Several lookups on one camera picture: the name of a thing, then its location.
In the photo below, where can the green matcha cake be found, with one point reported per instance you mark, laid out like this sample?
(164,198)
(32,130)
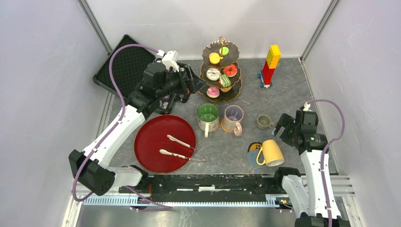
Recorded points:
(224,81)

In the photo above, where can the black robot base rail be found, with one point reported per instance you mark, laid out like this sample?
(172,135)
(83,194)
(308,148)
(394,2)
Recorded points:
(210,188)

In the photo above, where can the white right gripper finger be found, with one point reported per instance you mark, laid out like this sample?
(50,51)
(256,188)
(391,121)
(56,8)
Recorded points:
(165,152)
(180,142)

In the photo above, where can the woven coaster front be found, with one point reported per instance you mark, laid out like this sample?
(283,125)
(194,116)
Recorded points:
(224,128)

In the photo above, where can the green macaron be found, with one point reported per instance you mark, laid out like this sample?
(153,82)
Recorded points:
(223,51)

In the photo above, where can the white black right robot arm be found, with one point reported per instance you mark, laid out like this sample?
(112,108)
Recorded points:
(314,205)

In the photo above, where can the yellow round coaster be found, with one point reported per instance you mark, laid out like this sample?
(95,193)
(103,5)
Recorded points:
(254,146)

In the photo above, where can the blue round coaster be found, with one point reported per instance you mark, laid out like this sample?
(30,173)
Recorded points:
(252,155)

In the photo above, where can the red yellow toy block tower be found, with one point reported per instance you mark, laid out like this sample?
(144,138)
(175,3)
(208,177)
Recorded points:
(271,62)

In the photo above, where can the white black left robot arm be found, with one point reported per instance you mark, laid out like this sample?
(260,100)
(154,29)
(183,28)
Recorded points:
(90,167)

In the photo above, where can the small brown pastry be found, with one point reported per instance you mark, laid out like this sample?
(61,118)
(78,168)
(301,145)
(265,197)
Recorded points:
(226,89)

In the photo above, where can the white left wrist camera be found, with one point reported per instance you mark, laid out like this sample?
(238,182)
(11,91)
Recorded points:
(169,59)

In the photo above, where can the small grey cup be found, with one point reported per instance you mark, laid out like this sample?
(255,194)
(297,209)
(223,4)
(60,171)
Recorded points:
(264,122)

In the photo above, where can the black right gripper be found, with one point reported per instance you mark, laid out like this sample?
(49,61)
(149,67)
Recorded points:
(287,121)

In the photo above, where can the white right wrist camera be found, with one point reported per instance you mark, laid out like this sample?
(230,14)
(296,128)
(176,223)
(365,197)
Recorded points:
(306,107)

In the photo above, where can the yellow ceramic mug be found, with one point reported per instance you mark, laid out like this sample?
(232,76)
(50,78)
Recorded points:
(272,155)

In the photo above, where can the orange macaron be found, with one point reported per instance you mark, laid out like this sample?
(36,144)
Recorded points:
(214,58)

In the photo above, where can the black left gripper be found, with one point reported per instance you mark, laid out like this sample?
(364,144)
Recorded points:
(187,86)

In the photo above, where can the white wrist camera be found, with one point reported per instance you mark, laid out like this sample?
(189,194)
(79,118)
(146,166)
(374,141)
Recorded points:
(169,59)
(306,107)

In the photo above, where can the red round tray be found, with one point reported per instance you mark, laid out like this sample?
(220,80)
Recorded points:
(152,137)

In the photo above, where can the white chocolate striped donut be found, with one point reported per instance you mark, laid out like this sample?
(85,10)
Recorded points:
(213,74)

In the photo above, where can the three-tier black gold stand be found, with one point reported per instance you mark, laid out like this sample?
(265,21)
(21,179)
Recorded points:
(220,71)

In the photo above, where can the pink ceramic mug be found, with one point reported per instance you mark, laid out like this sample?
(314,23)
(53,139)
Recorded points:
(233,115)

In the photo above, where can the black poker chip case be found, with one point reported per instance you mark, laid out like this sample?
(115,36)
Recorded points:
(127,69)

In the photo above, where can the pink frosted donut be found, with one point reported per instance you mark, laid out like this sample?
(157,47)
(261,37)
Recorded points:
(213,92)

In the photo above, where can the green inside ceramic mug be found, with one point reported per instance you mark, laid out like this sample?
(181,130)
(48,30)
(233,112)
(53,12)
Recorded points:
(208,118)

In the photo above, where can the red frosted donut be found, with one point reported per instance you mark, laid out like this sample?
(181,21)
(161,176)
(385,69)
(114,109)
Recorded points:
(230,70)

